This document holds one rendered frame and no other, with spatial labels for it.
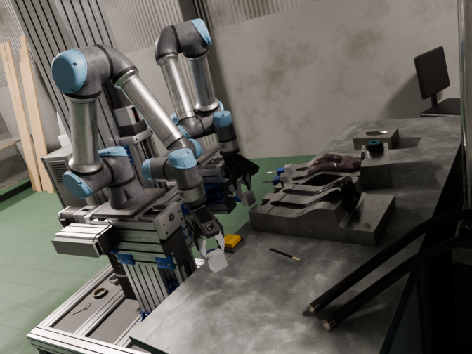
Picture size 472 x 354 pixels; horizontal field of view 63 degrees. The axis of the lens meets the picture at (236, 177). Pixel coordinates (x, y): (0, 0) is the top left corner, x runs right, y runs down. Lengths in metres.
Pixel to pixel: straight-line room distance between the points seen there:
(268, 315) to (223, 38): 3.79
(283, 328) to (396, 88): 3.33
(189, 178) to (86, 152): 0.42
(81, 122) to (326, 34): 3.21
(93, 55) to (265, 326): 0.94
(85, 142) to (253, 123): 3.49
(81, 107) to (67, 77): 0.11
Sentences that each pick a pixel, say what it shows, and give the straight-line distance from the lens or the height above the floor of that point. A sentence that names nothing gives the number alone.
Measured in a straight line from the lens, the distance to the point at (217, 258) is 1.24.
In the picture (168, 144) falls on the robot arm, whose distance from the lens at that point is 1.28.
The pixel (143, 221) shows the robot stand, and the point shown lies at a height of 0.98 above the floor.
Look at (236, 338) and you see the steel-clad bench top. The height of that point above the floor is 0.80.
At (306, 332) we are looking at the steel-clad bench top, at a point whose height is 0.80.
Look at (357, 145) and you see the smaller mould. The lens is 2.20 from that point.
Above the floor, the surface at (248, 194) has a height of 0.93.
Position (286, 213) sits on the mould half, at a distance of 1.49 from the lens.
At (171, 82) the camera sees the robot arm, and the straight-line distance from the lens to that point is 1.63.
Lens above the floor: 1.58
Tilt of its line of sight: 21 degrees down
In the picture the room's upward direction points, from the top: 15 degrees counter-clockwise
